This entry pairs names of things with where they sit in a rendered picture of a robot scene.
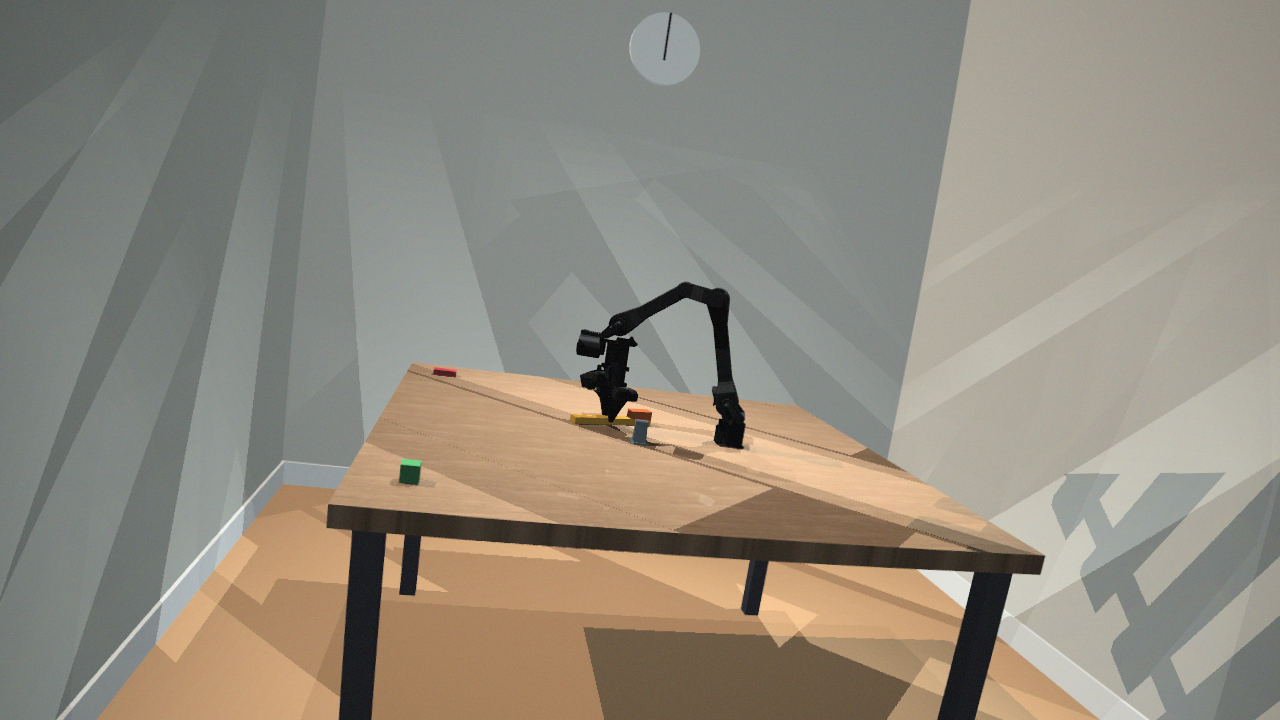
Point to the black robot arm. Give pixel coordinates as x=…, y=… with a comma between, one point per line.
x=731, y=428

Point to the green cube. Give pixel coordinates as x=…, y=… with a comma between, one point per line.
x=410, y=471

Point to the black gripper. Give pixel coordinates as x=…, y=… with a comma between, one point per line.
x=613, y=398

